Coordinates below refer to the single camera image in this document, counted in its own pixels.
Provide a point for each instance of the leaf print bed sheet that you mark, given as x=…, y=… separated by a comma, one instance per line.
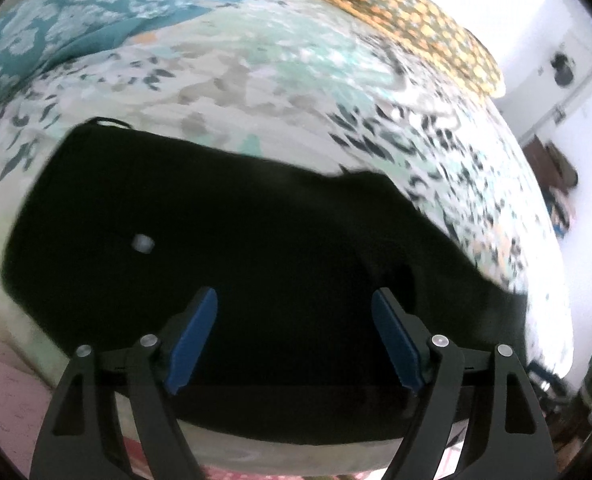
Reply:
x=276, y=85

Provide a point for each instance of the orange patterned pillow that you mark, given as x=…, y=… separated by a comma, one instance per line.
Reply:
x=416, y=25

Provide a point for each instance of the dark item on door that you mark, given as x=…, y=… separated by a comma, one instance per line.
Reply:
x=562, y=69

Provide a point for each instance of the black pants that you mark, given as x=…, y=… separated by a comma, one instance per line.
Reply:
x=225, y=210

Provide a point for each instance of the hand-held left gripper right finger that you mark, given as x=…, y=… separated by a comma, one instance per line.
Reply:
x=398, y=345

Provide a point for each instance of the teal floral blanket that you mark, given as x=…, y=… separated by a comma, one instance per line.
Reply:
x=50, y=35

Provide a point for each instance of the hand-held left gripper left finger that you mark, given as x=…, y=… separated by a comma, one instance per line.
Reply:
x=191, y=345

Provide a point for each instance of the brown object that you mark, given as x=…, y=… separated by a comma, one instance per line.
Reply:
x=551, y=162

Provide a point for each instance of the pink cloth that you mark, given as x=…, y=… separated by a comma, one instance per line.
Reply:
x=5, y=390

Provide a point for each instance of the white door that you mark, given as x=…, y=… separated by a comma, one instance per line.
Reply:
x=583, y=95

